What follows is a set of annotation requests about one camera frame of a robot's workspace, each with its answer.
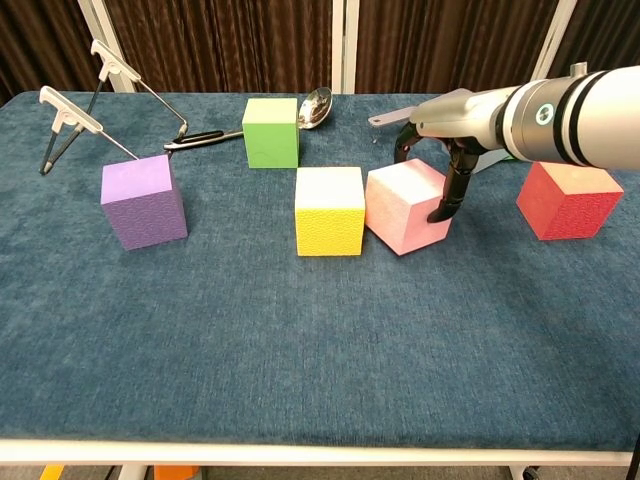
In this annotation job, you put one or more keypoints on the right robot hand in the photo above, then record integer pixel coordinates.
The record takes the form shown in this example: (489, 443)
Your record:
(460, 117)

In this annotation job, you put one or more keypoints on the pink foam cube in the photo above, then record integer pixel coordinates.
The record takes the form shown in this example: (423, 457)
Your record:
(400, 215)

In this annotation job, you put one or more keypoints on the red foam cube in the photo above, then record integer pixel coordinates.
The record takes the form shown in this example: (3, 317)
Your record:
(575, 210)

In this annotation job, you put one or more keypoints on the yellow pink block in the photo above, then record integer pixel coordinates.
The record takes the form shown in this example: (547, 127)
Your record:
(330, 230)

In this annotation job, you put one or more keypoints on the green foam cube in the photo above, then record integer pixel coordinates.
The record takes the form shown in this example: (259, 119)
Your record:
(270, 140)

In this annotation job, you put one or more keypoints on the purple foam cube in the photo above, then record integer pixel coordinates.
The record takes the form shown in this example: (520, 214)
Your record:
(145, 215)

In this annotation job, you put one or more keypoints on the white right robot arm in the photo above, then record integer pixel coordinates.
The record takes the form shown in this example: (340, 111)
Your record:
(590, 120)

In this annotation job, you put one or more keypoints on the grey plastic spatula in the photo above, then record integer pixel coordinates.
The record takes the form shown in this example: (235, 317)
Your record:
(387, 119)

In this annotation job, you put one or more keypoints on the blue velvet table cloth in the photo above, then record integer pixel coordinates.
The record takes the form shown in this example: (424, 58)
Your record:
(320, 350)

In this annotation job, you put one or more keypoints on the black caster wheel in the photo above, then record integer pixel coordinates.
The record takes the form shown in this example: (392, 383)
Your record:
(531, 475)

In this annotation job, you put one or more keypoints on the small orange object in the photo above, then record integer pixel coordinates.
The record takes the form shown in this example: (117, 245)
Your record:
(175, 473)

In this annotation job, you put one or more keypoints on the yellow floor tape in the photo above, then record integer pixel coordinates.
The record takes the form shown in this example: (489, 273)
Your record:
(52, 473)

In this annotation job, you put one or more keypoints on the white partition post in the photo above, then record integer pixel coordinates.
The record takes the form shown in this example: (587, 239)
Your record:
(92, 15)
(555, 35)
(345, 50)

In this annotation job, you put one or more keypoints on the white table frame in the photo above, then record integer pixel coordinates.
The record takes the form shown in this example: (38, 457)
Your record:
(320, 454)

